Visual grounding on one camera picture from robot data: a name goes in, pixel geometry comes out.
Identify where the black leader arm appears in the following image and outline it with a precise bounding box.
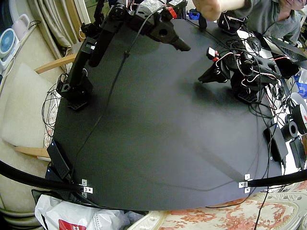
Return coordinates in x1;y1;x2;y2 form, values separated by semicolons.
198;13;209;32

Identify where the person's grey sleeved forearm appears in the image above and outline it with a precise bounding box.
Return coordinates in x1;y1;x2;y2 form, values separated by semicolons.
236;0;303;45

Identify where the person's bare hand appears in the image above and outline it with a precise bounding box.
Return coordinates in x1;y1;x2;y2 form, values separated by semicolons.
192;0;249;22

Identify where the small white red board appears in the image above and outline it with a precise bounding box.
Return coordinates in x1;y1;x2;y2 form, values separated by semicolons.
206;47;220;62

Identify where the red plastic clip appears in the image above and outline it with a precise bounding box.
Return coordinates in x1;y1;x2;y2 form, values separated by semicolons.
167;6;178;20

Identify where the black laptop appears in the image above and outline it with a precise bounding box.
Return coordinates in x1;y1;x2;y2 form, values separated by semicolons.
261;35;307;64

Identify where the blue printed box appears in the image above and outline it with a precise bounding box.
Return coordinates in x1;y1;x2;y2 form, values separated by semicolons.
296;70;307;99

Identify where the black filament spool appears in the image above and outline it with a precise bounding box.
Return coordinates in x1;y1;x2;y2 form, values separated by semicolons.
285;92;307;136

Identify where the black tape roll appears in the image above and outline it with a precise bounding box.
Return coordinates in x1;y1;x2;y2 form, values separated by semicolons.
281;121;300;141

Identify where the black power brick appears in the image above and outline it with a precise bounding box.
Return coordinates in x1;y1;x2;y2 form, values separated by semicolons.
289;138;307;170
263;124;289;164

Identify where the beige curtain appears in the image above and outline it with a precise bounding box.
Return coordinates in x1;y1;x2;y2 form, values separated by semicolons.
26;0;81;60

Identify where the floral patterned cloth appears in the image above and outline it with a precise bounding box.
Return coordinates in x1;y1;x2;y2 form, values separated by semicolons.
129;189;307;230

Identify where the pale pink humidifier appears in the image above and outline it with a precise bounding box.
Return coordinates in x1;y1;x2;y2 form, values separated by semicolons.
12;13;31;40

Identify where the white and blue fan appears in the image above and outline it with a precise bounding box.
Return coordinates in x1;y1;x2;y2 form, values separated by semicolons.
0;28;21;70

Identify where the white seat cushion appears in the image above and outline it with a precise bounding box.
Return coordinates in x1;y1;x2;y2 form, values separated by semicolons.
0;62;60;148

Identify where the black power adapter box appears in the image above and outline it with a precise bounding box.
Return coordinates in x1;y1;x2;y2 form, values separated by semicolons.
46;139;74;181

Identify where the white plastic bag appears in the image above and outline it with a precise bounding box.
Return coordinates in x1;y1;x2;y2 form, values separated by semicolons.
35;194;128;230

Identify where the red white servo cable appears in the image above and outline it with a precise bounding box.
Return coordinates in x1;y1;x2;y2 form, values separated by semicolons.
215;51;286;90

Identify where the long black camera cable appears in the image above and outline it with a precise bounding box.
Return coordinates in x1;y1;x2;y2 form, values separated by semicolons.
71;13;156;183

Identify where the metal corner bracket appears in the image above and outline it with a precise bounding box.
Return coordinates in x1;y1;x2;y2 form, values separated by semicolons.
81;178;94;194
238;173;253;193

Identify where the wooden chair frame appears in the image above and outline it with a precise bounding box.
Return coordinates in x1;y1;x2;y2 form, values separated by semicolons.
14;54;77;159

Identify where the black frame tube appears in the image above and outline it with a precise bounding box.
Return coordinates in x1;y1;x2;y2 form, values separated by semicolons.
0;160;83;192
247;170;307;188

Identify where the thin black cable bundle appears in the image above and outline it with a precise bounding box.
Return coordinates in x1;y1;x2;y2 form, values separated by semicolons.
41;73;70;131

